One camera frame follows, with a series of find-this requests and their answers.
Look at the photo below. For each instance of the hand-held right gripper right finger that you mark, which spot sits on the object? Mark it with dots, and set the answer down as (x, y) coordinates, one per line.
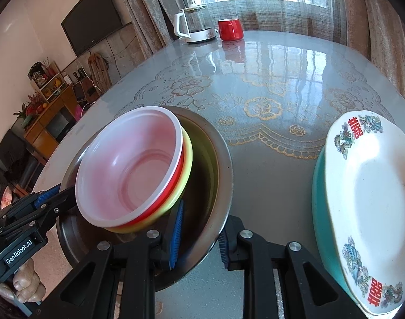
(223, 247)

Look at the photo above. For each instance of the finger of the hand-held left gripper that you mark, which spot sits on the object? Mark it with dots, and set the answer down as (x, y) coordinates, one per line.
(57, 206)
(46, 195)

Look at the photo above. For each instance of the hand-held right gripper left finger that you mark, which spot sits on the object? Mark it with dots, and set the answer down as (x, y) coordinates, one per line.
(175, 236)

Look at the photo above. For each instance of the stainless steel bowl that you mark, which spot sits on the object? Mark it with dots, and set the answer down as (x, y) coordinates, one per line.
(205, 179)

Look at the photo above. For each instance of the yellow plastic bowl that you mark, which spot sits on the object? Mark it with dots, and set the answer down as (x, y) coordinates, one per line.
(188, 162)

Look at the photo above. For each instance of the red plastic bowl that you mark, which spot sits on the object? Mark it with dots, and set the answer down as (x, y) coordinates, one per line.
(132, 172)

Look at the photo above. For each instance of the teal plastic plate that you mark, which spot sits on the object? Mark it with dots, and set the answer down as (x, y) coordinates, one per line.
(320, 199)

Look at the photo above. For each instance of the large white dragon-print plate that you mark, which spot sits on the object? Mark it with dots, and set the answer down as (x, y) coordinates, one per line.
(372, 206)

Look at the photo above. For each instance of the person's left hand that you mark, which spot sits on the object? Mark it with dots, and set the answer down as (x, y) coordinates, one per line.
(28, 285)

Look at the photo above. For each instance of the black leather chair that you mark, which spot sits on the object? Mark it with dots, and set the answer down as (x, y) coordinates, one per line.
(13, 153)

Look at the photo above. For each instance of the green potted plant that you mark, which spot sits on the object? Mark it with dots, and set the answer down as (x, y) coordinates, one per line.
(24, 116)

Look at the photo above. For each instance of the wooden shelf cabinet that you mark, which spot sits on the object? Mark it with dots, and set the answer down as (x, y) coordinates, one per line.
(52, 113)

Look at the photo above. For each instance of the pink bag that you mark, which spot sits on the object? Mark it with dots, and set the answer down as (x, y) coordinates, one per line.
(78, 113)

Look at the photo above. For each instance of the folded wooden chair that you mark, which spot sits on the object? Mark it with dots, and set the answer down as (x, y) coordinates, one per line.
(99, 73)

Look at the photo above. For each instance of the white glass electric kettle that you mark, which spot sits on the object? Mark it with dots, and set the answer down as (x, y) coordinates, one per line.
(199, 26)

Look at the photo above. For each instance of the beige curtain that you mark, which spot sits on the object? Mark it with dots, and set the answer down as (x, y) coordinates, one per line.
(142, 6)
(382, 23)

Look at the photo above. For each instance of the red mug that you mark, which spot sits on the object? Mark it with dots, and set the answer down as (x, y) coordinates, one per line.
(230, 30)

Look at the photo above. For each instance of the white sheer curtain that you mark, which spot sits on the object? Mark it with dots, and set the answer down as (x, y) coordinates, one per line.
(282, 16)

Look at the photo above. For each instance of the black wall television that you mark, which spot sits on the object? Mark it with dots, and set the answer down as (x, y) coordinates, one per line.
(92, 20)

